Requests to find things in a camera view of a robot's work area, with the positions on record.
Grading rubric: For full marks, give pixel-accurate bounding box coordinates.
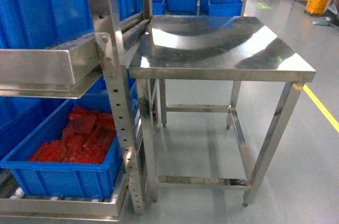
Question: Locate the blue bin with red parts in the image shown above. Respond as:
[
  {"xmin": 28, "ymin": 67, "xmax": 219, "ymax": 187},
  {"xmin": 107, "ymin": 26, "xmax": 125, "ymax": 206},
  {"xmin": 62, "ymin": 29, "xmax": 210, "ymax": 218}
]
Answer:
[{"xmin": 1, "ymin": 88, "xmax": 122, "ymax": 199}]

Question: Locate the red parts pile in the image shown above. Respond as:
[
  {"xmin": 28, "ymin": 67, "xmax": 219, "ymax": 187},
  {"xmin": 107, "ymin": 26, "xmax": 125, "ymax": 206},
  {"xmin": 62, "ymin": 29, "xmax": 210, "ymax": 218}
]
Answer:
[{"xmin": 28, "ymin": 106, "xmax": 117, "ymax": 164}]

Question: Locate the yellow mop bucket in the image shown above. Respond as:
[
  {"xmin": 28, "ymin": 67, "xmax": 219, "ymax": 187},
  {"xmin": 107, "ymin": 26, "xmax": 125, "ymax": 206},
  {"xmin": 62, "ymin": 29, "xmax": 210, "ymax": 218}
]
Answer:
[{"xmin": 306, "ymin": 0, "xmax": 328, "ymax": 14}]

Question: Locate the stainless steel shelf rack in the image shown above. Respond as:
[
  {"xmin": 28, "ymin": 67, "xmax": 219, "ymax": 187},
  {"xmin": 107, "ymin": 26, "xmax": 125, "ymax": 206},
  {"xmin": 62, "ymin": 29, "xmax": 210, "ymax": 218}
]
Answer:
[{"xmin": 1, "ymin": 0, "xmax": 151, "ymax": 223}]

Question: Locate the large blue upper bin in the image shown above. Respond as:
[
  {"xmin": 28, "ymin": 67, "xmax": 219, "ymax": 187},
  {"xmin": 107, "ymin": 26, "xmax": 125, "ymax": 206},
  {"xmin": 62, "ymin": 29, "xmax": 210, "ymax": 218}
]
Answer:
[{"xmin": 1, "ymin": 0, "xmax": 93, "ymax": 49}]

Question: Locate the stainless steel table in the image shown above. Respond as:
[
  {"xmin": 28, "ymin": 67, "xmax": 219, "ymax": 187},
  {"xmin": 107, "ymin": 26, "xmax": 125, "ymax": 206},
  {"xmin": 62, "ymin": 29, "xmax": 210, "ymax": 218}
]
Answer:
[{"xmin": 129, "ymin": 15, "xmax": 316, "ymax": 206}]

